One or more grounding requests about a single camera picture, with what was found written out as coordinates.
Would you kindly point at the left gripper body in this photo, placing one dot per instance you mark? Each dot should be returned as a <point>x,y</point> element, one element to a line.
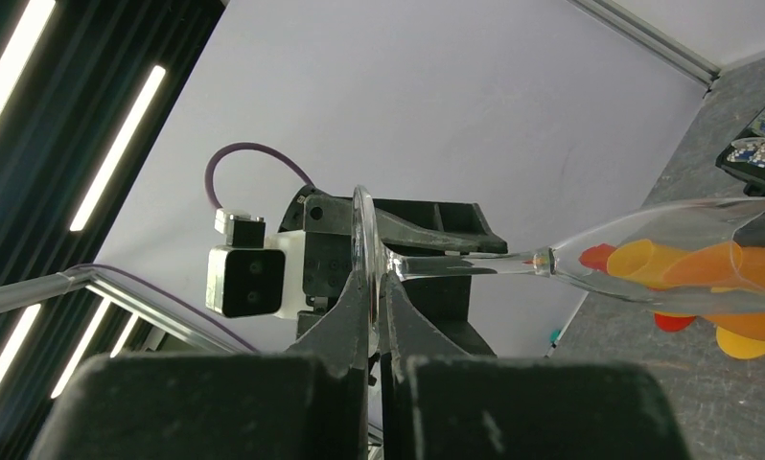
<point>408,227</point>

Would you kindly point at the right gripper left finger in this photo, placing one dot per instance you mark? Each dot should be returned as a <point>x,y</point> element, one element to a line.
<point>308,402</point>

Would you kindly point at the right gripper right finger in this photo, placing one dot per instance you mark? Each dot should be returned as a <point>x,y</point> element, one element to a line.
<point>440,402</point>

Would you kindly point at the yellow wine glass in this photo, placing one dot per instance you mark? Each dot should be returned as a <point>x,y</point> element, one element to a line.
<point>643,262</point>

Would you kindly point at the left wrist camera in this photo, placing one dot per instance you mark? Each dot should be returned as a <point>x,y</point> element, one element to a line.
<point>253,274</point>

